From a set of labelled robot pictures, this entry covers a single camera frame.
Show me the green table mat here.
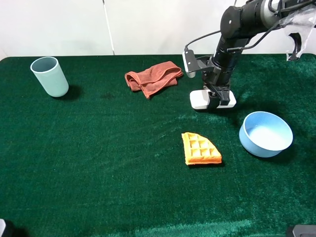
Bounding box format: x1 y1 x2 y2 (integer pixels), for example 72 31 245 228
0 54 316 237

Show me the clear plastic wrap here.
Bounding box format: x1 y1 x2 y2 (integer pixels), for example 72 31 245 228
279 4 316 61

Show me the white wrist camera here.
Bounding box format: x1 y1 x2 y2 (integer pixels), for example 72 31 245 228
182 49 199 78

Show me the white rectangular case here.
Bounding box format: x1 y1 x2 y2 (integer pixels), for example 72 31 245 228
190 89 237 110

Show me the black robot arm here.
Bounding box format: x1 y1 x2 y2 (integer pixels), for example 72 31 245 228
202 0 316 110

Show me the orange waffle piece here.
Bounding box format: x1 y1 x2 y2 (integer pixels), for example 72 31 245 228
181 132 222 165

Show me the black cable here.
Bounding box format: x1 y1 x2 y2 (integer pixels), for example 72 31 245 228
184 9 284 53

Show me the light blue bowl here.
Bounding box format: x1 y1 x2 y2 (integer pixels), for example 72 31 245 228
239 111 293 158

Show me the light blue cup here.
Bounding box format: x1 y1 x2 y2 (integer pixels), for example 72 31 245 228
30 56 69 97

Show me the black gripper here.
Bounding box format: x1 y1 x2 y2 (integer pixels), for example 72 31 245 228
202 71 232 109

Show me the brown folded cloth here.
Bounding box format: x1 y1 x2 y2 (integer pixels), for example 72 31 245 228
124 61 183 99

